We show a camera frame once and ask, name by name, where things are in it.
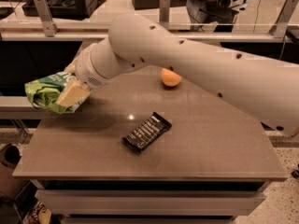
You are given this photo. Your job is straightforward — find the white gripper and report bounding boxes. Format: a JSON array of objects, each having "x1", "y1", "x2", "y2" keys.
[{"x1": 56, "y1": 43, "x2": 108, "y2": 107}]

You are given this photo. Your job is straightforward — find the green rice chip bag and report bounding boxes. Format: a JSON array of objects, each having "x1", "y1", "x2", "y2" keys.
[{"x1": 24, "y1": 72, "x2": 86, "y2": 114}]

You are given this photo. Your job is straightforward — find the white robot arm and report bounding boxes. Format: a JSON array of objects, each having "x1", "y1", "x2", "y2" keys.
[{"x1": 57, "y1": 13, "x2": 299, "y2": 137}]

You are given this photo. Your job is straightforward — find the black box on floor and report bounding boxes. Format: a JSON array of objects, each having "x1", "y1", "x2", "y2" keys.
[{"x1": 21, "y1": 0, "x2": 107, "y2": 21}]

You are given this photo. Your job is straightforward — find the black snack bar wrapper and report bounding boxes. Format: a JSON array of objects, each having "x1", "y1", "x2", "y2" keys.
[{"x1": 122, "y1": 112, "x2": 172, "y2": 153}]

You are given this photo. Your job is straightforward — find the orange fruit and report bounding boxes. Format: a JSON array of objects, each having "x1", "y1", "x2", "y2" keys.
[{"x1": 161, "y1": 68, "x2": 182, "y2": 87}]

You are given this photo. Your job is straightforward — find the brown bin at left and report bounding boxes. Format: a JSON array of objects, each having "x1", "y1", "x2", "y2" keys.
[{"x1": 0, "y1": 143, "x2": 30, "y2": 203}]

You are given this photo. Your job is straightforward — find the person in jeans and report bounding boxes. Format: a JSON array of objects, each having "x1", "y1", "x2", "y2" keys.
[{"x1": 186, "y1": 0, "x2": 211, "y2": 32}]

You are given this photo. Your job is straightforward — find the left metal rail bracket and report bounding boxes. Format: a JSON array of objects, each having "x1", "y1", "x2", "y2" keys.
[{"x1": 33, "y1": 0, "x2": 58, "y2": 37}]

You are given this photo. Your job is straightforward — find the metal rail bracket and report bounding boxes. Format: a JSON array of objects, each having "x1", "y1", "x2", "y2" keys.
[
  {"x1": 159, "y1": 0, "x2": 171, "y2": 30},
  {"x1": 269, "y1": 0, "x2": 299, "y2": 38},
  {"x1": 33, "y1": 0, "x2": 58, "y2": 37}
]

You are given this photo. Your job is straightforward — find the grey table drawer frame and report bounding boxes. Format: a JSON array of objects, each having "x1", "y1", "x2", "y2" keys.
[{"x1": 36, "y1": 189, "x2": 265, "y2": 217}]

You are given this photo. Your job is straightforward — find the middle metal rail bracket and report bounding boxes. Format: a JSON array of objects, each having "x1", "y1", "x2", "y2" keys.
[{"x1": 159, "y1": 0, "x2": 171, "y2": 30}]

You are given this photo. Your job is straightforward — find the right metal rail bracket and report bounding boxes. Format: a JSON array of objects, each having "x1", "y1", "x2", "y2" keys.
[{"x1": 269, "y1": 0, "x2": 299, "y2": 38}]

